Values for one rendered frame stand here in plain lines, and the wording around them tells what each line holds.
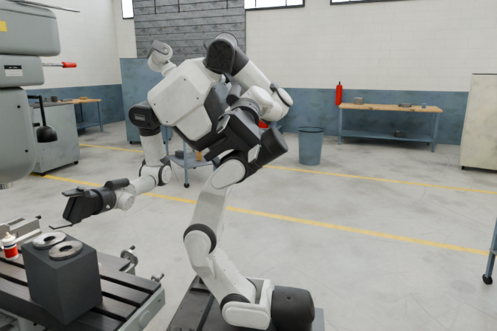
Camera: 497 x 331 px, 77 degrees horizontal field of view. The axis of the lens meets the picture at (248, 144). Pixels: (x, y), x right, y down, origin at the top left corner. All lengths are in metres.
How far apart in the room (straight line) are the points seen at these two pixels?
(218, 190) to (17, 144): 0.69
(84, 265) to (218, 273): 0.57
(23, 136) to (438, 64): 7.85
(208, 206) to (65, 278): 0.54
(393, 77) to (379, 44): 0.82
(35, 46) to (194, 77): 0.53
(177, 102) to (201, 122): 0.11
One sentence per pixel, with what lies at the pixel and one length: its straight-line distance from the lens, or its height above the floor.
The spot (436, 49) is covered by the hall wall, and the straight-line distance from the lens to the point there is 8.25.
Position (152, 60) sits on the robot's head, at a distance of 1.27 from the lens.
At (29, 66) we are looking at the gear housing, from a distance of 1.28.
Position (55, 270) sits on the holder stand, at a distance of 1.07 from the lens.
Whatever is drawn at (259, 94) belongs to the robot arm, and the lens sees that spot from 0.91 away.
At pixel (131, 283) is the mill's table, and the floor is 0.96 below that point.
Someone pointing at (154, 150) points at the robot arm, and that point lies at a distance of 1.40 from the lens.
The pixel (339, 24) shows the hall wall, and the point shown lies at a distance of 8.26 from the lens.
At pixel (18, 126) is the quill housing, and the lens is 1.28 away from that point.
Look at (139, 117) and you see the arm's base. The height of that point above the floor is 1.50.
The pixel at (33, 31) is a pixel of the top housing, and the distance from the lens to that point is 1.29.
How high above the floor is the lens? 1.69
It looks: 14 degrees down
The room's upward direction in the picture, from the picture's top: straight up
